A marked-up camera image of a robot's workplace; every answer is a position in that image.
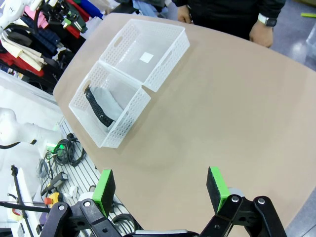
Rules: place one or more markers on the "person's left hand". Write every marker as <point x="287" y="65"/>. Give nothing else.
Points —
<point x="261" y="34"/>

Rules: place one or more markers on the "slotted aluminium platform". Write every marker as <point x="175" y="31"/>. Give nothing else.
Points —
<point x="81" y="172"/>

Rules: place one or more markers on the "black sleeved left forearm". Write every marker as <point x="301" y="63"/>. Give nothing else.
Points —
<point x="275" y="7"/>

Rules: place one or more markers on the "red folded garment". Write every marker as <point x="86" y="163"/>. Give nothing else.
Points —
<point x="75" y="27"/>

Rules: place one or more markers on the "white jointed robot part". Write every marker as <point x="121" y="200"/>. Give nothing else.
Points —
<point x="24" y="130"/>

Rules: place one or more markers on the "white perforated plastic basket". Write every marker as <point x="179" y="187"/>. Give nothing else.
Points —
<point x="116" y="133"/>
<point x="158" y="74"/>

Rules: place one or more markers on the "white plug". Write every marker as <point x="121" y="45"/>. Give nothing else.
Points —
<point x="71" y="192"/>

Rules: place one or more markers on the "person in black jacket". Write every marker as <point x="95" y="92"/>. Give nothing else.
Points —
<point x="234" y="12"/>

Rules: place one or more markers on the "black power adapter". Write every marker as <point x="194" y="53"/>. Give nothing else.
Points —
<point x="60" y="177"/>

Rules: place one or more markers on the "person's right hand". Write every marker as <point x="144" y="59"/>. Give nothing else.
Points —
<point x="184" y="14"/>

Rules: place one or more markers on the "black camera tripod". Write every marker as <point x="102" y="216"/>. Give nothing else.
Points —
<point x="18" y="187"/>

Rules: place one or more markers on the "white power strip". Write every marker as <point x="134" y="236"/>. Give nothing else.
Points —
<point x="50" y="148"/>

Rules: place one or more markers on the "black sleeved right forearm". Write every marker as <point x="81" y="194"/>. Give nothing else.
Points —
<point x="180" y="2"/>

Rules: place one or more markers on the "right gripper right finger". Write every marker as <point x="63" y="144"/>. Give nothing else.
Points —
<point x="219" y="192"/>

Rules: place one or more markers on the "green strip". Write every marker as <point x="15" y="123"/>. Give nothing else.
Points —
<point x="308" y="14"/>

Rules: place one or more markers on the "silver smartwatch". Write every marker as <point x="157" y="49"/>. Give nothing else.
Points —
<point x="267" y="21"/>

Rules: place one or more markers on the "bright blue garment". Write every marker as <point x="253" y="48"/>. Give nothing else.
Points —
<point x="92" y="8"/>

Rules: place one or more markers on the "navy folded garment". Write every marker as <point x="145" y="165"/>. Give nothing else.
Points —
<point x="44" y="39"/>

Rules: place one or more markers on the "yellow emergency stop button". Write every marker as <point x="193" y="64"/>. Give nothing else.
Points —
<point x="52" y="198"/>

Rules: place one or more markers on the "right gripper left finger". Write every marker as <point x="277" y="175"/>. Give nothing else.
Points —
<point x="103" y="192"/>

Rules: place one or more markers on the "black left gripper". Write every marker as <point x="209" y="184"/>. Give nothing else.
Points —
<point x="58" y="11"/>

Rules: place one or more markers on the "pink folded garment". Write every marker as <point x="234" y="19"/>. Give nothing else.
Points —
<point x="37" y="17"/>

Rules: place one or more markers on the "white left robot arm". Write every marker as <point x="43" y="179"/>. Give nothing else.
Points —
<point x="12" y="13"/>

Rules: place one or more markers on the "light blue cloth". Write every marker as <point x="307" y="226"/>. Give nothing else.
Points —
<point x="150" y="7"/>

